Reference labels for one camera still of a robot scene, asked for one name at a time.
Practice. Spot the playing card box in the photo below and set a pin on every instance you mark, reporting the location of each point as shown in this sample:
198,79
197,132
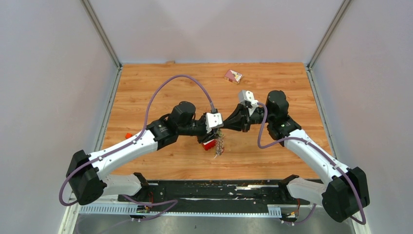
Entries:
233,76

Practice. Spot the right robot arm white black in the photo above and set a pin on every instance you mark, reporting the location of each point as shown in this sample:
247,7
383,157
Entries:
343,191

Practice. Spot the large metal keyring with rings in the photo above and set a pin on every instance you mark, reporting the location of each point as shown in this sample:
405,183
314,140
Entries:
219,147

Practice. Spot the red window toy brick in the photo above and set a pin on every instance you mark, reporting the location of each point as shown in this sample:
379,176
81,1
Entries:
209,144

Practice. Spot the right aluminium frame post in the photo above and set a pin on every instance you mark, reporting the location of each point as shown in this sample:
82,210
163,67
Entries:
329,32

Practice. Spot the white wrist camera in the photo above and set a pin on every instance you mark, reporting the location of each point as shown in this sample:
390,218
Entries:
247,99
213,121

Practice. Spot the left aluminium frame post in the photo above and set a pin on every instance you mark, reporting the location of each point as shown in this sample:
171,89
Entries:
101,32

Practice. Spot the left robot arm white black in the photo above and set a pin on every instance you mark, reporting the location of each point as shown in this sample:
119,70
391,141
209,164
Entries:
90,175

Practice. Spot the aluminium frame post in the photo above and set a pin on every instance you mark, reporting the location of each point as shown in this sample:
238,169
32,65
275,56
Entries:
329,32
101,32

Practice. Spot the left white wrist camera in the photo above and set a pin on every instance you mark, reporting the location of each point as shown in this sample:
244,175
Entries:
213,121

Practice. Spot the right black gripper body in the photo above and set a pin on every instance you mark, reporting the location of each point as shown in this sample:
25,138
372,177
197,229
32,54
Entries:
257,117

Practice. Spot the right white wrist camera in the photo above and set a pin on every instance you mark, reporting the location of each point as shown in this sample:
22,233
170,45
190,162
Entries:
247,99

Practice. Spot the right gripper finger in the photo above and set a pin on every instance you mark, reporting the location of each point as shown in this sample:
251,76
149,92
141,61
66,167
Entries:
236,118
235,126

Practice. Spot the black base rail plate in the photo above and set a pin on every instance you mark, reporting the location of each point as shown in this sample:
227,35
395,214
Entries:
215,196

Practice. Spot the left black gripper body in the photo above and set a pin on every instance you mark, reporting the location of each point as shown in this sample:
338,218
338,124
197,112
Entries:
198,129

